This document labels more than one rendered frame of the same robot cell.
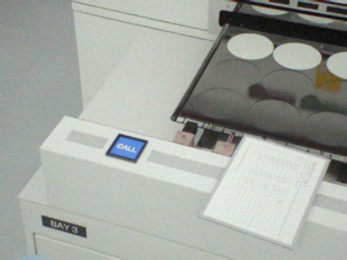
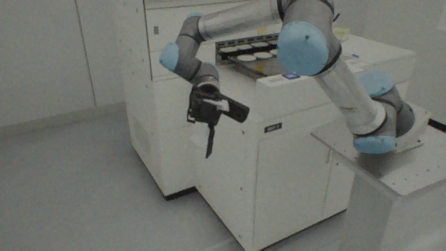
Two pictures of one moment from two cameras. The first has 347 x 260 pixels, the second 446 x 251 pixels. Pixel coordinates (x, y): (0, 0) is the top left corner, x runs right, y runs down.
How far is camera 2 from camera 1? 132 cm
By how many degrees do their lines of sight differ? 42
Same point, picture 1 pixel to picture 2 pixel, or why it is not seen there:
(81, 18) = (158, 84)
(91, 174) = (289, 89)
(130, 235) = (298, 115)
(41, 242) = (261, 144)
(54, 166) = (274, 94)
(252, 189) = not seen: hidden behind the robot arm
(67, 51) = (54, 160)
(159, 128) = (253, 91)
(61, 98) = (79, 176)
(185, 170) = not seen: hidden behind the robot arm
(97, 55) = (166, 101)
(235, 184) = not seen: hidden behind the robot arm
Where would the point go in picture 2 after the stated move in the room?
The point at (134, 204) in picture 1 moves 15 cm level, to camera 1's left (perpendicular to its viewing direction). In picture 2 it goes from (302, 96) to (283, 108)
